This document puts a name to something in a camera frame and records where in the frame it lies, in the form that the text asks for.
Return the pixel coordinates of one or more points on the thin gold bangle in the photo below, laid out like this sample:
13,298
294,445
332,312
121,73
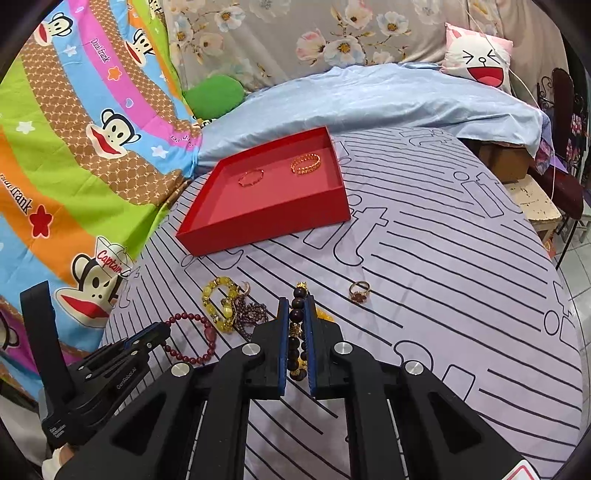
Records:
241,181

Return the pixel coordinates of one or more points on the light blue quilt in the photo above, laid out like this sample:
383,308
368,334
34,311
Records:
369,101

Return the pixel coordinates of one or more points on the dark metal chair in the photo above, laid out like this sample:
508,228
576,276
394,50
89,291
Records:
565,189

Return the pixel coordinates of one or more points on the cat face pillow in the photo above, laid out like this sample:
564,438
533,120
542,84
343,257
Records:
480,57

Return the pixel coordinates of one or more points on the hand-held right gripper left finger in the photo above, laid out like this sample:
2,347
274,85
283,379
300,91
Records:
281,355

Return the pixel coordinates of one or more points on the purple patterned cloth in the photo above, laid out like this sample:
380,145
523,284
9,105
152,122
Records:
547,154

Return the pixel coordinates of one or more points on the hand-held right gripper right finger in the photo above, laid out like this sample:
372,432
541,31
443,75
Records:
310,355

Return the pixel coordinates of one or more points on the cardboard box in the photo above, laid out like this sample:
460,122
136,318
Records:
505,161

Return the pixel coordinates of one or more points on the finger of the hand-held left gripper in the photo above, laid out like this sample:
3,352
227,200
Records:
134,341
124,371

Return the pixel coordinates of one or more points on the white stool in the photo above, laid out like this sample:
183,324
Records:
535,203

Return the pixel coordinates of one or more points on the red tray box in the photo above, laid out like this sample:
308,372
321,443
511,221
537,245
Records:
277,203

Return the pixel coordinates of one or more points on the green pillow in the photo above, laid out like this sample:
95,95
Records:
214,94

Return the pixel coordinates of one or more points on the grey floral sheet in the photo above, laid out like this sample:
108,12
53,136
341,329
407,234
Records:
277,37

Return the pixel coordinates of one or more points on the monkey print blanket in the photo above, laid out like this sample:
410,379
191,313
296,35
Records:
92,138

